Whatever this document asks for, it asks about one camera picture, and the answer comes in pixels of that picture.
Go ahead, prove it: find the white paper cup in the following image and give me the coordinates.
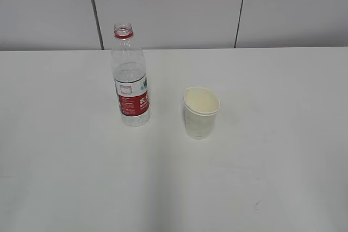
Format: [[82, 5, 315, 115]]
[[183, 87, 220, 140]]

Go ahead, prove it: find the clear plastic water bottle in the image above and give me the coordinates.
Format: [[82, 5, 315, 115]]
[[111, 23, 151, 127]]

